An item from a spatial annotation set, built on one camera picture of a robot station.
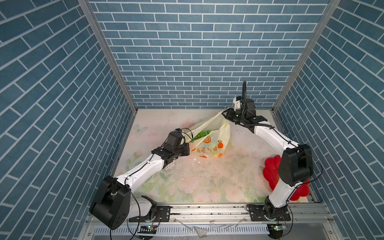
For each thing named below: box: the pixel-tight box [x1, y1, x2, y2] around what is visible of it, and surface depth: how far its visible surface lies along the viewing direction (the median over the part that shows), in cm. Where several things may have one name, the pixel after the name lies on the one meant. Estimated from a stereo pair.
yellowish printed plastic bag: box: [183, 110, 231, 159], surface depth 91 cm
